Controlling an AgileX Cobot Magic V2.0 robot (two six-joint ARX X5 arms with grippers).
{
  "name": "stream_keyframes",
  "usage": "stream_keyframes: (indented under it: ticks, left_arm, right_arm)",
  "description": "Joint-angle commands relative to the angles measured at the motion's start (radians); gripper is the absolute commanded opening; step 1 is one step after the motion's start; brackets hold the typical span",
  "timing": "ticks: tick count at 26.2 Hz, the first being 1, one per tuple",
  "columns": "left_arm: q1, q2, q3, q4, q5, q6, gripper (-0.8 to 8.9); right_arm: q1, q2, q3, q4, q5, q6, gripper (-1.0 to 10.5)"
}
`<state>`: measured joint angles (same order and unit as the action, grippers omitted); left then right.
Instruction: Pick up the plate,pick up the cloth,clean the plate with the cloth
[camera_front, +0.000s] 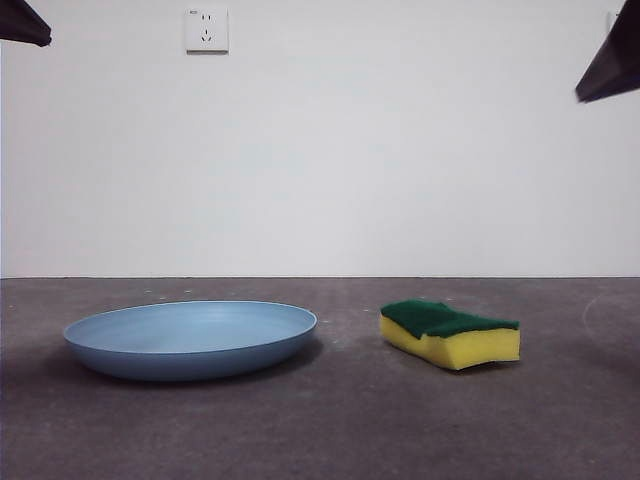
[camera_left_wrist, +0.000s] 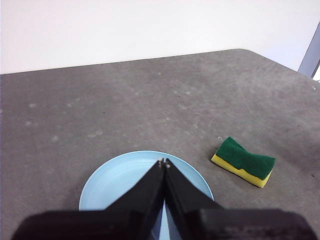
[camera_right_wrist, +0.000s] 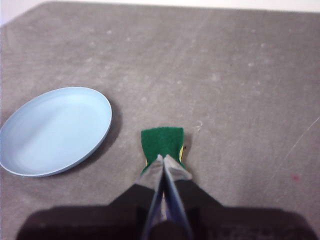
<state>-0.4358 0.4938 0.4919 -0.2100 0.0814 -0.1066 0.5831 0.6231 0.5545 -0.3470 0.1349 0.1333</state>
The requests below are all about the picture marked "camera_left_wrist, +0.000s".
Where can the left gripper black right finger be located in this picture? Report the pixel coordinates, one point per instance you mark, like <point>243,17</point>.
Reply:
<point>225,225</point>

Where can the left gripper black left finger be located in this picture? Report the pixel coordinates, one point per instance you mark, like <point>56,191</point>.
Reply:
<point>120,222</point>

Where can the light blue round plate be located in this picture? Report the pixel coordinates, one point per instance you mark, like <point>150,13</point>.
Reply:
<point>112,175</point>

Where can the yellow sponge with green scourer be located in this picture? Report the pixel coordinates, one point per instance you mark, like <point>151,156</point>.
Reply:
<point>245,160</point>

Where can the grey upright post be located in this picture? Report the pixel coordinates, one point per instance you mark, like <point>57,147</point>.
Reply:
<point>310,50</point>

